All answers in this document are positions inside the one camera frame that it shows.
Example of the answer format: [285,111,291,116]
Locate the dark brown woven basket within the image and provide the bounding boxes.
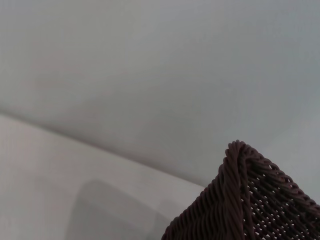
[160,139,320,240]

